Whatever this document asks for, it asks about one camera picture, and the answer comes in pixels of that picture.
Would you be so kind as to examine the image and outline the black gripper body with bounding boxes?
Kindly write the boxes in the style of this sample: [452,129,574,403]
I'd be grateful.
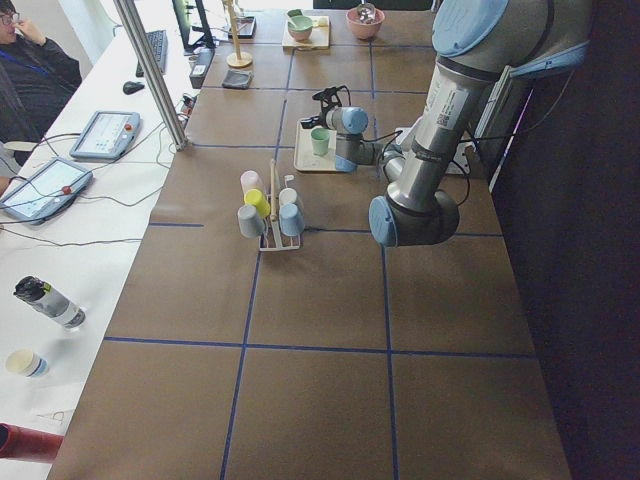
[310,112,329,128]

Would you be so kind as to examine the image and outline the green cup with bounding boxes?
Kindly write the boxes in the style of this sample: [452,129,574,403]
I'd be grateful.
[310,127,330,156]

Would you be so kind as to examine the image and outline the beige rabbit tray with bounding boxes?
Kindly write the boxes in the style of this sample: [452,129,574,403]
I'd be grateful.
[293,120,357,173]

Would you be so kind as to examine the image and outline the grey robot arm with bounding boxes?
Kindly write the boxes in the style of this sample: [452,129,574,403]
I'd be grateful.
[301,1,593,247]

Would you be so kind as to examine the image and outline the beige cup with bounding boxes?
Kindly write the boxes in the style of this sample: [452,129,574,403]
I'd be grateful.
[278,187,303,210]

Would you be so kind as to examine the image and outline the pink cup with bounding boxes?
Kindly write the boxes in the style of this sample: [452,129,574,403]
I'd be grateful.
[240,170,264,194]

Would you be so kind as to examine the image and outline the yellow cup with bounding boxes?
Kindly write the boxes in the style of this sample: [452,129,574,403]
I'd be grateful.
[244,188,271,218]

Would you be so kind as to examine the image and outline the blue cup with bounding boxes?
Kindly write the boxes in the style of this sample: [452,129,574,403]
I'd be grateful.
[279,203,305,237]

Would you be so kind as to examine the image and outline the black framed tray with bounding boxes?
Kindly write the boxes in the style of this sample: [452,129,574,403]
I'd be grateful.
[236,16,257,39]

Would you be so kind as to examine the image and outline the grey cup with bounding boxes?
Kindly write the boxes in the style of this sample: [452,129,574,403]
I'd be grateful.
[237,204,266,238]

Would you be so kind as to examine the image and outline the paper cup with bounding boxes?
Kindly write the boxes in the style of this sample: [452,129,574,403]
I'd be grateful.
[5,349,49,378]

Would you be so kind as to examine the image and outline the wooden cutting board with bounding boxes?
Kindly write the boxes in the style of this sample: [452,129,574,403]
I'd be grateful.
[281,16,331,50]

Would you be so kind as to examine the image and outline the green bowl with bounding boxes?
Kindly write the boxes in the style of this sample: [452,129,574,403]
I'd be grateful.
[287,15,313,42]

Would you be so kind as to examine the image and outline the grey folded cloth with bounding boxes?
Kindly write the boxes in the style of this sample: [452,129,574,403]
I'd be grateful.
[221,69,253,90]

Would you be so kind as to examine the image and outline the wooden mug tree stand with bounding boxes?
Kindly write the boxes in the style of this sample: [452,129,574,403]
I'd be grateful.
[225,0,253,69]

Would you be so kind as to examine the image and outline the pink bowl with ice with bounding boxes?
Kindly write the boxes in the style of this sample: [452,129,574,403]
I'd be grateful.
[346,2,385,40]

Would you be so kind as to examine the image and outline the black box with label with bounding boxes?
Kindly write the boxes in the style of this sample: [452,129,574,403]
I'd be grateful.
[189,48,215,89]

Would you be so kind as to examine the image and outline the black monitor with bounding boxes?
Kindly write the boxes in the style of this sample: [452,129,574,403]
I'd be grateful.
[172,0,215,55]

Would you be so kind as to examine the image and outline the white pillar with base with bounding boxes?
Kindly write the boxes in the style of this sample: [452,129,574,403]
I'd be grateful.
[392,127,471,175]

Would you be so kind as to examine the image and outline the black keyboard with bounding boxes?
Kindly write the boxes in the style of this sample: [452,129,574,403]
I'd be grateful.
[146,30,168,75]

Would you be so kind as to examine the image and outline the black computer mouse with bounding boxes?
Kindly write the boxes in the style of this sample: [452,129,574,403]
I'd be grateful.
[122,81,145,95]

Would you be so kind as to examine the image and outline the upper teach pendant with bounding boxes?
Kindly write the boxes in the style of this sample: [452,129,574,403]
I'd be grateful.
[70,111,141,162]

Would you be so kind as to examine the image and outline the teach pendant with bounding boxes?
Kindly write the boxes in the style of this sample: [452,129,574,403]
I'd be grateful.
[70,111,141,162]
[1,157,94,225]

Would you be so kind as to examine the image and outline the lower teach pendant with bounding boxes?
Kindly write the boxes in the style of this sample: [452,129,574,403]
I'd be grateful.
[1,157,94,225]

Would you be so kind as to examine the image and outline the person in dark jacket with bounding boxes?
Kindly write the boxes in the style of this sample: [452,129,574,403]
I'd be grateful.
[1,1,82,144]

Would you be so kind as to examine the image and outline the clear water bottle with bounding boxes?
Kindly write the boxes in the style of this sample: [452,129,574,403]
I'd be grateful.
[13,276,86,329]

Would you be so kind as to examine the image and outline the red cylinder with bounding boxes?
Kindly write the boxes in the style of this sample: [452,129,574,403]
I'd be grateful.
[1,423,64,463]

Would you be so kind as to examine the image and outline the white wire cup rack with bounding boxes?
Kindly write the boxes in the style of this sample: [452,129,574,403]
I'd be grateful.
[258,159,302,252]

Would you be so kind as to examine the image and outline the aluminium frame post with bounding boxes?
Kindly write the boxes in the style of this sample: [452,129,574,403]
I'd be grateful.
[114,0,188,151]

